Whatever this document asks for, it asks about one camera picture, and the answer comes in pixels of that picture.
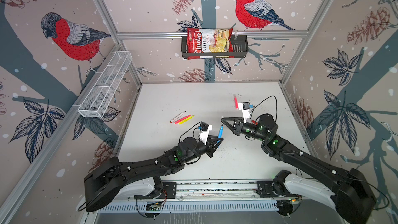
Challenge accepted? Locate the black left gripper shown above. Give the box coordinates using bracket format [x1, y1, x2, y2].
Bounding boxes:
[183, 135, 224, 164]

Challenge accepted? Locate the blue highlighter pen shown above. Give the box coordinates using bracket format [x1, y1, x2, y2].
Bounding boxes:
[218, 125, 223, 139]

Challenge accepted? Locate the pink-red highlighter pen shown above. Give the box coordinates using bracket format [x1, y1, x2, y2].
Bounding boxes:
[234, 95, 239, 110]

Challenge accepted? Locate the yellow highlighter pen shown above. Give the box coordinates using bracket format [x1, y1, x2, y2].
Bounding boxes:
[178, 115, 194, 125]

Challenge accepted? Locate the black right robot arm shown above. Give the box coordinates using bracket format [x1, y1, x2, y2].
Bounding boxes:
[221, 114, 376, 224]

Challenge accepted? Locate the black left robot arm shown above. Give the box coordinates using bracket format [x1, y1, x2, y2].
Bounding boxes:
[84, 135, 224, 212]

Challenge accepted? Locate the pink highlighter pen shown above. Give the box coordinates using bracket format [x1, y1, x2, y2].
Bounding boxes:
[174, 115, 191, 124]

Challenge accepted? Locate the white marker pen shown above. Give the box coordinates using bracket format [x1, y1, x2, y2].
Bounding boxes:
[170, 111, 186, 123]

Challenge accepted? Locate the red cassava chips bag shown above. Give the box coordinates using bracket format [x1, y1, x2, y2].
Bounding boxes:
[187, 28, 233, 60]

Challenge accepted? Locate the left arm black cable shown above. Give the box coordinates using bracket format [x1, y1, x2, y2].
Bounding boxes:
[178, 121, 203, 142]

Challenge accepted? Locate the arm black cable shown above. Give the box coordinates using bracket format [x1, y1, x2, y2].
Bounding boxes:
[251, 95, 278, 119]
[178, 121, 203, 142]

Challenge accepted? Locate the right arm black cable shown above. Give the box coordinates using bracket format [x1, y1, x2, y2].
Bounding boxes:
[251, 95, 278, 119]

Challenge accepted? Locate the aluminium mounting rail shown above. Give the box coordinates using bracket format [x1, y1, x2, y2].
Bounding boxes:
[88, 178, 347, 202]

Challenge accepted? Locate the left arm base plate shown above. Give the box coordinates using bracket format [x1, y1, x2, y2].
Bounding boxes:
[134, 182, 177, 200]

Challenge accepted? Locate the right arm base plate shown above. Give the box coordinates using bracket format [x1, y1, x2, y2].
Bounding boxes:
[256, 180, 300, 199]

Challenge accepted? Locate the black wire basket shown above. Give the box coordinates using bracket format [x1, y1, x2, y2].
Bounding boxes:
[181, 36, 249, 60]

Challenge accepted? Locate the white mesh wall tray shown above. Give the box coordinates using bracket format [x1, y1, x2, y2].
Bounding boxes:
[78, 51, 132, 118]

